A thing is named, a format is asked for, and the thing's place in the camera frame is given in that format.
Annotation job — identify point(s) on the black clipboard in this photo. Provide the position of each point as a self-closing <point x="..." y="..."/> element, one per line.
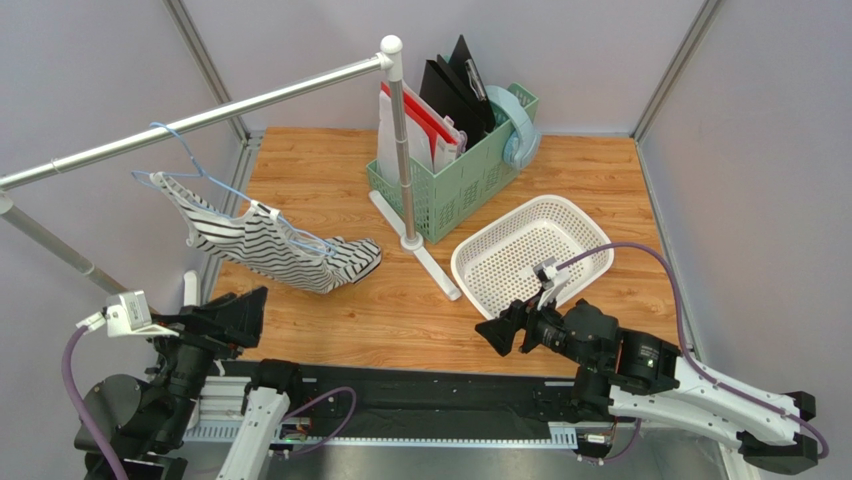
<point x="461" y="74"/>

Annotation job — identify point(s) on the white document folder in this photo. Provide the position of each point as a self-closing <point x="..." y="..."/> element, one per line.
<point x="418" y="144"/>

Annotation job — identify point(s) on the white perforated plastic basket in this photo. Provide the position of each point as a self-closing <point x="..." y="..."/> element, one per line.
<point x="495" y="266"/>

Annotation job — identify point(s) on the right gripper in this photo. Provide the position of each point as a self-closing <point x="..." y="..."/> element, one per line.
<point x="523" y="325"/>

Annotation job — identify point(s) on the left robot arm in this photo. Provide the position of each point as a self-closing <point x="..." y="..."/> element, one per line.
<point x="129" y="426"/>

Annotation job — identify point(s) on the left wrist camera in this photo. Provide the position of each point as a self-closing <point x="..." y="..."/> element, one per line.
<point x="126" y="314"/>

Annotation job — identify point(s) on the red folder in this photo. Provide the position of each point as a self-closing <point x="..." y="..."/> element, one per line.
<point x="433" y="124"/>

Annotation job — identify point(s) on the black white striped tank top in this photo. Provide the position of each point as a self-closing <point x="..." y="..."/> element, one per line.
<point x="262" y="242"/>

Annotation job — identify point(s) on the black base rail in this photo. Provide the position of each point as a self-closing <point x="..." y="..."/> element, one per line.
<point x="428" y="408"/>

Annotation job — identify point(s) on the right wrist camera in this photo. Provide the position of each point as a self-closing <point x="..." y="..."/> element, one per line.
<point x="553" y="280"/>

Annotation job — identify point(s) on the blue wire hanger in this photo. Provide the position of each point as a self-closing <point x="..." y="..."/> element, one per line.
<point x="200" y="166"/>

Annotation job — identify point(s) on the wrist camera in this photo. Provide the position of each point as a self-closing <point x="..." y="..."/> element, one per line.
<point x="126" y="314"/>
<point x="553" y="280"/>

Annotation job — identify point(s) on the green plastic file basket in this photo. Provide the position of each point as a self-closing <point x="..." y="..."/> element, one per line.
<point x="443" y="200"/>

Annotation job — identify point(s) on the silver clothes rack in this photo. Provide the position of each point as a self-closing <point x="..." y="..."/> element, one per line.
<point x="388" y="60"/>

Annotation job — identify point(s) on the black folder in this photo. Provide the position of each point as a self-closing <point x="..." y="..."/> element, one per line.
<point x="445" y="92"/>

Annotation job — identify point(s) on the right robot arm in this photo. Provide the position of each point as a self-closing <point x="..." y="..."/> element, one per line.
<point x="625" y="373"/>

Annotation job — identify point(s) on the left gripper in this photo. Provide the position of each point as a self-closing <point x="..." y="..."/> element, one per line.
<point x="223" y="324"/>

